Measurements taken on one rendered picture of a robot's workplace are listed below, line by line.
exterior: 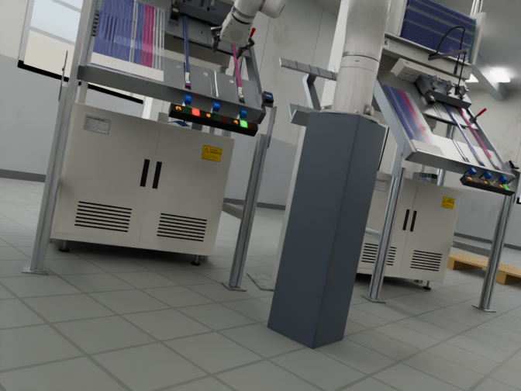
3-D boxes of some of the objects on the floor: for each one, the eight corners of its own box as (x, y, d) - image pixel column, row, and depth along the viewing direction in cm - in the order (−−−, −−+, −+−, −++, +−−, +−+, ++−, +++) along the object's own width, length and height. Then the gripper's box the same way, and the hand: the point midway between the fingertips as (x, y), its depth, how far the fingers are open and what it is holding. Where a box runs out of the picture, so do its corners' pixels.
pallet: (430, 264, 397) (433, 252, 396) (460, 263, 454) (462, 253, 453) (584, 306, 319) (588, 292, 319) (597, 299, 377) (600, 287, 376)
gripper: (263, 15, 161) (246, 53, 173) (219, -1, 154) (202, 40, 166) (267, 28, 157) (247, 66, 169) (220, 12, 150) (203, 53, 162)
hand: (226, 51), depth 167 cm, fingers open, 8 cm apart
